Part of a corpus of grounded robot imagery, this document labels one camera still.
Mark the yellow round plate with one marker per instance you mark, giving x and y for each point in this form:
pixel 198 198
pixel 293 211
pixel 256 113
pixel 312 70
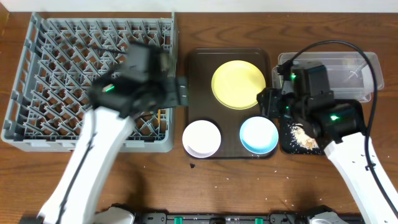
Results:
pixel 235 84

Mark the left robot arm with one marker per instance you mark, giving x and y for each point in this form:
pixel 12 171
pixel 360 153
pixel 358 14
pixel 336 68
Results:
pixel 117 98

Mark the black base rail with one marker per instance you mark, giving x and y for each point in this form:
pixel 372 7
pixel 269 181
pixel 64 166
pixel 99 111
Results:
pixel 217 218

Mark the food scraps pile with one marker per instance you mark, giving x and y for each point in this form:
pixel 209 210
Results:
pixel 300 139

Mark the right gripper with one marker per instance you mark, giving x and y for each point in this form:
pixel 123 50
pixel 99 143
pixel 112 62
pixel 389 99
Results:
pixel 268 100

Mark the light blue bowl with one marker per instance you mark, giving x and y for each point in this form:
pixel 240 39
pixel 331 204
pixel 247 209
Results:
pixel 259 135

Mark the black waste tray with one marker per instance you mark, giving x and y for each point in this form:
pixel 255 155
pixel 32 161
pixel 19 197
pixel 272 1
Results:
pixel 332 124

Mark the grey plastic dishwasher rack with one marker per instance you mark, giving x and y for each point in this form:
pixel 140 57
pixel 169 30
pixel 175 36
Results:
pixel 60 59

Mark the dark brown serving tray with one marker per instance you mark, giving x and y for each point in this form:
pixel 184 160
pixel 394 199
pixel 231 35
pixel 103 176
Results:
pixel 202 104

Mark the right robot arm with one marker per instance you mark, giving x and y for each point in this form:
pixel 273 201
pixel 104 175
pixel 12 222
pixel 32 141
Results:
pixel 355 157

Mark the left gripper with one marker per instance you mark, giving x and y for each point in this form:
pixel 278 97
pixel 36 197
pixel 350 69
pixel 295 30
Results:
pixel 179 91

